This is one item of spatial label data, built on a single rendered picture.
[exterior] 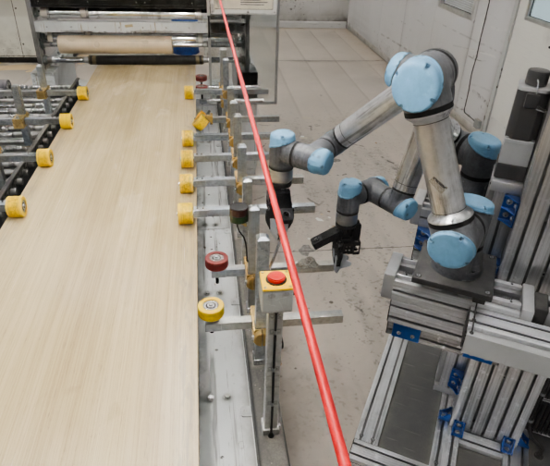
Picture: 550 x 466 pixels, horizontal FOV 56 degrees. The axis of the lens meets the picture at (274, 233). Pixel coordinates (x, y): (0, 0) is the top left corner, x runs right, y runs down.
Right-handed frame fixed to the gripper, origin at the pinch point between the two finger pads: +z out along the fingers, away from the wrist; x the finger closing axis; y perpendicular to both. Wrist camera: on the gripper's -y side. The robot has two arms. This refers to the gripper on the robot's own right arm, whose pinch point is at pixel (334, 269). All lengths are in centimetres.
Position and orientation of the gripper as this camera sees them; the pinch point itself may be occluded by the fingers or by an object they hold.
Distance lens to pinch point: 189.3
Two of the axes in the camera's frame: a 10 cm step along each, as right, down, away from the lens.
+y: 9.9, -0.4, 1.3
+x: -1.3, -5.3, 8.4
